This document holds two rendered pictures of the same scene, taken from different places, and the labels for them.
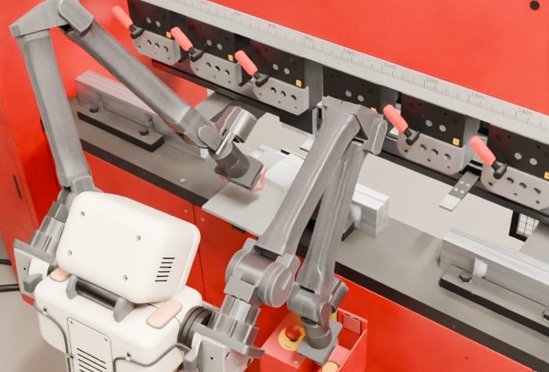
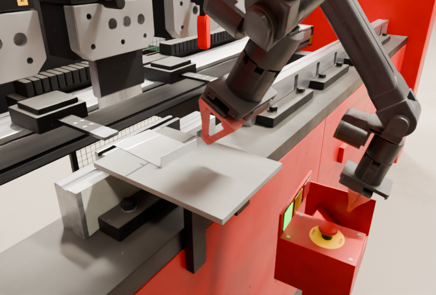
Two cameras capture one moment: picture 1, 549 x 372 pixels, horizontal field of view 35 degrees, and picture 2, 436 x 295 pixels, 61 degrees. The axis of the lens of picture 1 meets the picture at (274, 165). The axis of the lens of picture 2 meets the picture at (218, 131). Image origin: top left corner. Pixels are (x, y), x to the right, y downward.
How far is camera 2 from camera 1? 1.99 m
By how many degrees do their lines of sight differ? 77
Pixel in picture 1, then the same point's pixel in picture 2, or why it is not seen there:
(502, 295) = (285, 102)
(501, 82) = not seen: outside the picture
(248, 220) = (253, 173)
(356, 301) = (260, 198)
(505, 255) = not seen: hidden behind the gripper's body
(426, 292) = (280, 133)
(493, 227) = not seen: hidden behind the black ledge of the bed
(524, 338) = (313, 106)
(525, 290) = (284, 91)
